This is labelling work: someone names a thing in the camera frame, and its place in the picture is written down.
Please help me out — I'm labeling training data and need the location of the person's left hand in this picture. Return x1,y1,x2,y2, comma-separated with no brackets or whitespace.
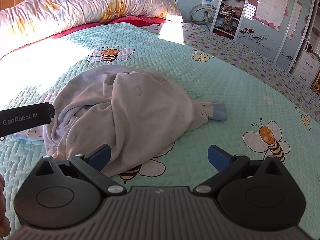
0,174,10,230

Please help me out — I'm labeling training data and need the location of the patterned clothes pile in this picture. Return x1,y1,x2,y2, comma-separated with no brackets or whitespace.
215,2,243,34

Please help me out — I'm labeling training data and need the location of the white and teal wardrobe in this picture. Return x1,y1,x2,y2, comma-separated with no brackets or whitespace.
175,0,320,70

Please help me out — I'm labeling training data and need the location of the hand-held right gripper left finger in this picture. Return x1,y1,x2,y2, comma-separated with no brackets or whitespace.
34,144,127,197

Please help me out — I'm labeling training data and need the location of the floral duvet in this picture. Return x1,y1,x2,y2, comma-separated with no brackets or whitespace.
0,0,182,58

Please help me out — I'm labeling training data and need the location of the mint quilted bee bedspread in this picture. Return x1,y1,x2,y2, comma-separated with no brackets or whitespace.
0,21,320,233

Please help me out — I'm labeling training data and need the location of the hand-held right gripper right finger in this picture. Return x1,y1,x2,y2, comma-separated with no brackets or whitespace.
192,144,287,195

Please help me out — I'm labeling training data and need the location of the white drawer unit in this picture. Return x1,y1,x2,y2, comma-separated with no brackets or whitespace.
291,50,320,88

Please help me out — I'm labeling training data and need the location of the pink paper poster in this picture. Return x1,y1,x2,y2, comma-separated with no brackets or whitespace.
287,2,302,40
252,0,290,32

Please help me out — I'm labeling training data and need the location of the red blanket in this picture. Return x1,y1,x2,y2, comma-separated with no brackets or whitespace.
51,15,173,39

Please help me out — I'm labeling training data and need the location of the wooden chair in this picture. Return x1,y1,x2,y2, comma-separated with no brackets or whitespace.
310,75,320,98

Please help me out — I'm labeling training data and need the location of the white star print shirt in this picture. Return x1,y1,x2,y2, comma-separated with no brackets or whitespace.
12,65,228,178

